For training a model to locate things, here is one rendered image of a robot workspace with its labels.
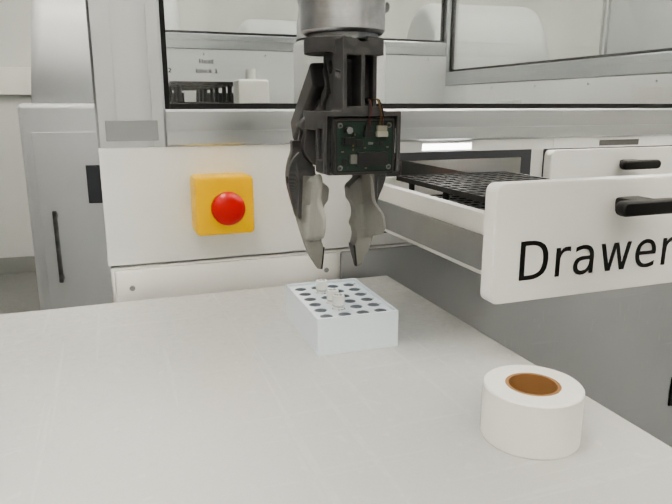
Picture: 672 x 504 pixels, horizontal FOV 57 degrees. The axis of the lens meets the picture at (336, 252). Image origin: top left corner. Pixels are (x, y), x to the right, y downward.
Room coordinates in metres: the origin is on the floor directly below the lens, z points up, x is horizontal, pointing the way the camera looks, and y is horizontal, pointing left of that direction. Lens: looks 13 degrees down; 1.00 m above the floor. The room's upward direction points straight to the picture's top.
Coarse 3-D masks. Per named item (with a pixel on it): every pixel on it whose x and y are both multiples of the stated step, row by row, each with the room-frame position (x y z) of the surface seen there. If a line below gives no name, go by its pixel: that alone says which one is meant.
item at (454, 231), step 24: (384, 192) 0.80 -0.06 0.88; (408, 192) 0.74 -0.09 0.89; (432, 192) 0.91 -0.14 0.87; (384, 216) 0.79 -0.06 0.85; (408, 216) 0.73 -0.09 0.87; (432, 216) 0.68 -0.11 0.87; (456, 216) 0.63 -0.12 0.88; (480, 216) 0.59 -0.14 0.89; (408, 240) 0.73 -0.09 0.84; (432, 240) 0.67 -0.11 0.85; (456, 240) 0.62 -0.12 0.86; (480, 240) 0.58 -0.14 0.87; (480, 264) 0.58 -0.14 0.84
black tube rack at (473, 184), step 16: (400, 176) 0.85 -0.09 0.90; (416, 176) 0.84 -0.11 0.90; (432, 176) 0.84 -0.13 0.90; (448, 176) 0.86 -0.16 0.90; (464, 176) 0.84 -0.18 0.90; (480, 176) 0.85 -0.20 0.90; (496, 176) 0.84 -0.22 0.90; (512, 176) 0.85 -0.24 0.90; (528, 176) 0.84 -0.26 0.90; (448, 192) 0.72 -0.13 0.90; (464, 192) 0.69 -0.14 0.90; (480, 192) 0.69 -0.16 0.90; (480, 208) 0.75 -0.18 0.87
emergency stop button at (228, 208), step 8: (224, 192) 0.73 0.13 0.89; (232, 192) 0.73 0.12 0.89; (216, 200) 0.72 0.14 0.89; (224, 200) 0.72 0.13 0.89; (232, 200) 0.72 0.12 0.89; (240, 200) 0.73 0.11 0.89; (216, 208) 0.72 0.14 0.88; (224, 208) 0.72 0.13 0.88; (232, 208) 0.72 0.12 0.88; (240, 208) 0.72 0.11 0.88; (216, 216) 0.72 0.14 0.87; (224, 216) 0.72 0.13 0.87; (232, 216) 0.72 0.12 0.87; (240, 216) 0.73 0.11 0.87; (224, 224) 0.72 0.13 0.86; (232, 224) 0.73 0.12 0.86
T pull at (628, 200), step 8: (616, 200) 0.58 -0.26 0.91; (624, 200) 0.57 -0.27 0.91; (632, 200) 0.55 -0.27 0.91; (640, 200) 0.55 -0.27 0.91; (648, 200) 0.55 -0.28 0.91; (656, 200) 0.55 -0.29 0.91; (664, 200) 0.55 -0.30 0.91; (616, 208) 0.54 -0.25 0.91; (624, 208) 0.54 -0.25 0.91; (632, 208) 0.54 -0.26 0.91; (640, 208) 0.54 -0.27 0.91; (648, 208) 0.55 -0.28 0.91; (656, 208) 0.55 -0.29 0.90; (664, 208) 0.55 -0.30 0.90; (624, 216) 0.54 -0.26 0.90; (632, 216) 0.54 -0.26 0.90
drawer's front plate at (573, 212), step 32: (512, 192) 0.54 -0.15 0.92; (544, 192) 0.55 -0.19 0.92; (576, 192) 0.56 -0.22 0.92; (608, 192) 0.58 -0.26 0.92; (640, 192) 0.59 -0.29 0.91; (512, 224) 0.54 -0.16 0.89; (544, 224) 0.55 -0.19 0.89; (576, 224) 0.56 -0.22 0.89; (608, 224) 0.58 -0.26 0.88; (640, 224) 0.59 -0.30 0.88; (512, 256) 0.54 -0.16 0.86; (576, 256) 0.57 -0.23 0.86; (608, 256) 0.58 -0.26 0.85; (640, 256) 0.59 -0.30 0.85; (480, 288) 0.55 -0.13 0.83; (512, 288) 0.54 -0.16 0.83; (544, 288) 0.55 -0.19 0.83; (576, 288) 0.57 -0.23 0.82; (608, 288) 0.58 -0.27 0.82
